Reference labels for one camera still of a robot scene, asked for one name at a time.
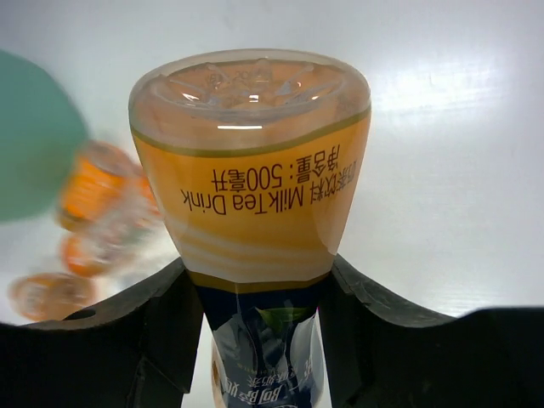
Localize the green plastic bin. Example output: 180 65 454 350
1 50 88 222

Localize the orange bottle by bin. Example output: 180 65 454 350
60 231 128 278

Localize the clear bottle orange flower label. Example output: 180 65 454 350
58 140 162 254

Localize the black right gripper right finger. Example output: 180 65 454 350
319 257 543 407

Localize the small orange juice bottle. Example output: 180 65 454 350
8 273 96 321

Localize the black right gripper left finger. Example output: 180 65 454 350
1 259 203 407

